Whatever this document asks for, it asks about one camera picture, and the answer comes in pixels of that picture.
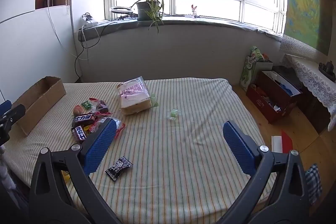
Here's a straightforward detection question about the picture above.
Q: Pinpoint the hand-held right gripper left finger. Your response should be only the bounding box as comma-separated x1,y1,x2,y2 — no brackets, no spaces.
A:
29,117,121,224

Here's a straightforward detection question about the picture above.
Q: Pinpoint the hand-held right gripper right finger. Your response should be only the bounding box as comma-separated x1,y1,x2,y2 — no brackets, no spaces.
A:
218,120,310,224

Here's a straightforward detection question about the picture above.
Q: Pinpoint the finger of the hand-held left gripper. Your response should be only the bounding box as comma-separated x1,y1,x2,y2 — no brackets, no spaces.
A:
0,104,26,146
0,100,12,116

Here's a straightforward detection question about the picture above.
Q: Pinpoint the dark chocolate bar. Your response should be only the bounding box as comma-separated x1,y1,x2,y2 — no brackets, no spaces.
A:
73,112,97,127
71,124,91,142

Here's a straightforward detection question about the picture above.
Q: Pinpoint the red clear snack packet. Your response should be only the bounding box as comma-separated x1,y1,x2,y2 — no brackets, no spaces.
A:
88,116,126,139

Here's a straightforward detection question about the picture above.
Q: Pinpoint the brown cardboard box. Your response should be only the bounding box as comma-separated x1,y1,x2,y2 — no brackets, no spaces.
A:
12,76,67,137

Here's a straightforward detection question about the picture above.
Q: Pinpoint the sliced bread loaf bag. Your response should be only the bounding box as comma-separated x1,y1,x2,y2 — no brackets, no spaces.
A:
116,76,158,116

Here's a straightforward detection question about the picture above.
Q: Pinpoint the black patterned candy packet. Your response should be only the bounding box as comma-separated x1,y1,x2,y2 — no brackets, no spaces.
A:
105,156,133,182

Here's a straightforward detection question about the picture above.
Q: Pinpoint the dark red date packet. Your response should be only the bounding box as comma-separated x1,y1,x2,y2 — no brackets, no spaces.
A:
91,98,109,114

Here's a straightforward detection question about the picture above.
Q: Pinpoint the red and white paper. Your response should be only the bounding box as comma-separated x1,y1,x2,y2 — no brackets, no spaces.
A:
271,130,294,153

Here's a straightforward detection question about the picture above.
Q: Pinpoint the red cardboard storage box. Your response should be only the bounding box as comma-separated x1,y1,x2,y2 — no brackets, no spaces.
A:
246,70,302,124

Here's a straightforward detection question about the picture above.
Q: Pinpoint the striped bed sheet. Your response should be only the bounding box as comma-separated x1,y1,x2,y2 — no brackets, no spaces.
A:
3,78,279,224

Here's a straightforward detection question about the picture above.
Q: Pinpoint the green tissue packet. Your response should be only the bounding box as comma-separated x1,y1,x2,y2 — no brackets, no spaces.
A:
239,46,273,92

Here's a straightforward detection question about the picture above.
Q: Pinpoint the blue checkered cloth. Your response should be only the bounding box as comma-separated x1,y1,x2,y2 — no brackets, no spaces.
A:
304,164,323,205

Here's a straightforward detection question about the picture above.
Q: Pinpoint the white lace cloth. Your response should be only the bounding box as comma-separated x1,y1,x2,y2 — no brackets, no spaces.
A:
280,35,336,114

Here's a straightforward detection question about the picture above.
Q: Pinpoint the dark metal ornament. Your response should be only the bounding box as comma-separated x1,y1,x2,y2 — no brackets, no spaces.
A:
318,61,336,81

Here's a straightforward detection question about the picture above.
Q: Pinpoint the white power strip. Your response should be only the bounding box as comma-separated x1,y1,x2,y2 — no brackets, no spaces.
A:
82,15,99,25

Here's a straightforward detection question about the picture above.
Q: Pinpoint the grey window sill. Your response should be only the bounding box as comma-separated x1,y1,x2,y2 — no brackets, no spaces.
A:
77,17,282,43

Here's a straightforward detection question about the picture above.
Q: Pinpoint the potted spider plant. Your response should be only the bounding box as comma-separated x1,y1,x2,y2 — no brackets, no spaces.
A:
129,0,168,35

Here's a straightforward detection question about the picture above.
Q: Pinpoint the black power cable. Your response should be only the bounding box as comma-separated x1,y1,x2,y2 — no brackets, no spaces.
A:
74,27,101,81

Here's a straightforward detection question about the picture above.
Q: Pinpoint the long white cable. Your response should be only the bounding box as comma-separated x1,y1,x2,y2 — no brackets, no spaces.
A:
45,0,88,60

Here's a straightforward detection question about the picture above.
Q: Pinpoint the white ring light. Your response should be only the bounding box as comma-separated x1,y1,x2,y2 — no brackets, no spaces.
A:
110,5,133,20

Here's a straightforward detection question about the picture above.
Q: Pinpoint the landscape wall painting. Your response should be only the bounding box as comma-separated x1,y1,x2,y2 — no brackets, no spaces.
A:
285,0,334,55

